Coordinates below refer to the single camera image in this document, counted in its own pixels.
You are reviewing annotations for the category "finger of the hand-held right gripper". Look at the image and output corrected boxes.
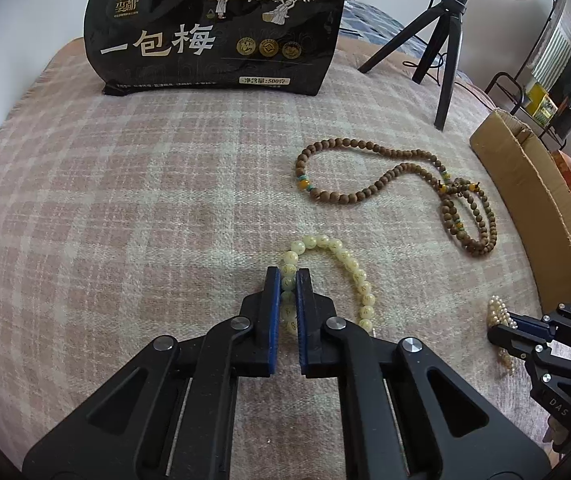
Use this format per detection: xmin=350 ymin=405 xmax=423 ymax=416
xmin=507 ymin=311 xmax=565 ymax=342
xmin=487 ymin=325 xmax=547 ymax=361

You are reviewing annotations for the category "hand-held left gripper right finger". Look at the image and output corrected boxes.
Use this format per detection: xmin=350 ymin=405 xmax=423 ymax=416
xmin=294 ymin=269 xmax=551 ymax=480

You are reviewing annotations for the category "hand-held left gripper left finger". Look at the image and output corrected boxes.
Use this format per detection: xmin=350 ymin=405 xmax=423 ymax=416
xmin=22 ymin=266 xmax=282 ymax=480

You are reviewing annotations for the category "pearl bracelet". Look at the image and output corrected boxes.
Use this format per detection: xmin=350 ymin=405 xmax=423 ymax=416
xmin=487 ymin=296 xmax=516 ymax=376

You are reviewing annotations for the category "cream bead bracelet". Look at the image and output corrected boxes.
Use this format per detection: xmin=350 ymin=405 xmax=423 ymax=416
xmin=278 ymin=234 xmax=377 ymax=336

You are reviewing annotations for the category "brown wooden bead necklace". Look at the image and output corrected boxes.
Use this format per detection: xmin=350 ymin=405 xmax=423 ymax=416
xmin=295 ymin=138 xmax=497 ymax=257

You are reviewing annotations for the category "cardboard box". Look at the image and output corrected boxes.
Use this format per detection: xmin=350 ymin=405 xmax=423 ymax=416
xmin=469 ymin=109 xmax=571 ymax=306

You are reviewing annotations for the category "yellow box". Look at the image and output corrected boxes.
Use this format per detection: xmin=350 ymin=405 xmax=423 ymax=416
xmin=525 ymin=82 xmax=559 ymax=126

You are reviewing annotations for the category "black clothes rack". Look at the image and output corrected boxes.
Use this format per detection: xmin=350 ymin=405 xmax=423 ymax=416
xmin=485 ymin=0 xmax=571 ymax=151

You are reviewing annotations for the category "black snack bag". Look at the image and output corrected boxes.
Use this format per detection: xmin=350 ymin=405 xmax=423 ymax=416
xmin=84 ymin=0 xmax=353 ymax=97

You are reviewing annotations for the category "black tripod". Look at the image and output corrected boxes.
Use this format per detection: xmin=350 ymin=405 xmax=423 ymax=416
xmin=358 ymin=0 xmax=469 ymax=132

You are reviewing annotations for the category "striped hanging cloth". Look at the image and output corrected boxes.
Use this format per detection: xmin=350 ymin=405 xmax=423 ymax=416
xmin=533 ymin=0 xmax=571 ymax=86

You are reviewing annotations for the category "blue patterned bed sheet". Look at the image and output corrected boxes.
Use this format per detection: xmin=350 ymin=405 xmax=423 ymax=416
xmin=340 ymin=0 xmax=406 ymax=38

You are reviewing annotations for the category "black ring light cable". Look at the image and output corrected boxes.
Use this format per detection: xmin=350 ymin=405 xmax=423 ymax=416
xmin=402 ymin=52 xmax=493 ymax=111

